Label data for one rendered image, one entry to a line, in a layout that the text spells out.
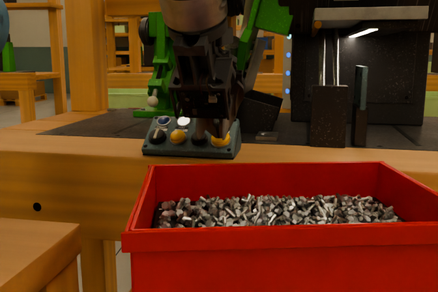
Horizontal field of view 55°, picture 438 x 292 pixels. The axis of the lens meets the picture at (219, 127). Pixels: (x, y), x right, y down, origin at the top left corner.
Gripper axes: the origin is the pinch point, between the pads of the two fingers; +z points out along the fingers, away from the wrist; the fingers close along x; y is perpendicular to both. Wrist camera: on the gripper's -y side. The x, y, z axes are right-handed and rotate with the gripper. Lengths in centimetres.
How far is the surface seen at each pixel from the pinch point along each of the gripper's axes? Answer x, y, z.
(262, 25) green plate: 4.1, -28.8, -0.2
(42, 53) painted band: -681, -799, 543
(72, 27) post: -59, -60, 19
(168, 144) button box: -8.3, 1.3, 2.9
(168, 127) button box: -9.3, -2.5, 2.9
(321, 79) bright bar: 15.6, -15.6, 2.8
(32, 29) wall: -702, -833, 491
